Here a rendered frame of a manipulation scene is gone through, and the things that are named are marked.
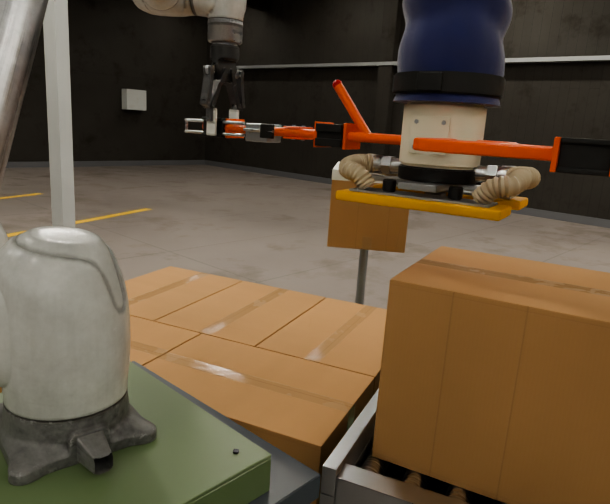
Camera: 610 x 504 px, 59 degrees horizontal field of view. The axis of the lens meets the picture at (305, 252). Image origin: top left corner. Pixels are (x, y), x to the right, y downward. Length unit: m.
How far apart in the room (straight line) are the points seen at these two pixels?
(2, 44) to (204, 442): 0.62
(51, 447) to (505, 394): 0.77
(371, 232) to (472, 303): 1.79
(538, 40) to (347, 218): 7.23
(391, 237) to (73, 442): 2.26
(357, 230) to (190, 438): 2.12
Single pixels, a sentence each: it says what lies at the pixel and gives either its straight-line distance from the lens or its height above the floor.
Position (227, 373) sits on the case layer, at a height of 0.54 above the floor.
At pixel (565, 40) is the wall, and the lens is 9.55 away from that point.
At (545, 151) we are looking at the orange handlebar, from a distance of 0.90.
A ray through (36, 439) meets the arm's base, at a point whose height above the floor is 0.84.
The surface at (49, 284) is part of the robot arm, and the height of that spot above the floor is 1.04.
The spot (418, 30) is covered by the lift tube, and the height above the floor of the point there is 1.43.
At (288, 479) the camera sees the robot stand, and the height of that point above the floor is 0.75.
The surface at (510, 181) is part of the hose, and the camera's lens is 1.07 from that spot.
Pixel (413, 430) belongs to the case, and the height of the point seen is 0.64.
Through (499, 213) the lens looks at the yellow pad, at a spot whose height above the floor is 1.10.
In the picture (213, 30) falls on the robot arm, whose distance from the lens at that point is 1.49.
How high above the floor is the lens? 1.24
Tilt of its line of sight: 13 degrees down
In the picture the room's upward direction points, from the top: 4 degrees clockwise
